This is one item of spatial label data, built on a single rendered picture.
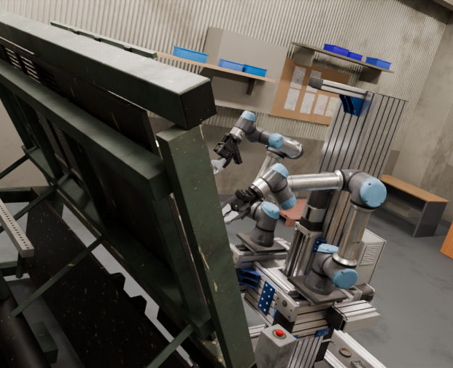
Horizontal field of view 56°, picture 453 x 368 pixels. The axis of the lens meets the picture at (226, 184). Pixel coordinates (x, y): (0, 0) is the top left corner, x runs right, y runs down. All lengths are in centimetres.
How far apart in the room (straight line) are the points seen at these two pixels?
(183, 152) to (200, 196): 15
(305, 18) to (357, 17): 100
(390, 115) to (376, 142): 15
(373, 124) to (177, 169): 138
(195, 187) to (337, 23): 577
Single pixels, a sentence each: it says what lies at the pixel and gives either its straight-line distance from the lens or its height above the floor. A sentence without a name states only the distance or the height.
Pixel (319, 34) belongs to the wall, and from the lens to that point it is 655.
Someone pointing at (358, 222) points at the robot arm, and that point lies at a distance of 197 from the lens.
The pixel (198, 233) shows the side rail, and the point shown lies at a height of 153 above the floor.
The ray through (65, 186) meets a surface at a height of 113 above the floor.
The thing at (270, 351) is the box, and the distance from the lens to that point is 199.
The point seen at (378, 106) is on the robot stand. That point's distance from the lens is 225.
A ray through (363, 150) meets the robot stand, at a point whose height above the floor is 174.
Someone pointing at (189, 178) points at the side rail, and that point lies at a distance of 112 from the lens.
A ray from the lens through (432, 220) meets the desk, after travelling 774.
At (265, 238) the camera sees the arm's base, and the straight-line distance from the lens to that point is 251.
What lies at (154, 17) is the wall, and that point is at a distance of 516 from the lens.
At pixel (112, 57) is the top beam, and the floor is 194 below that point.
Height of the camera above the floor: 203
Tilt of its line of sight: 17 degrees down
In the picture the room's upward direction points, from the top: 14 degrees clockwise
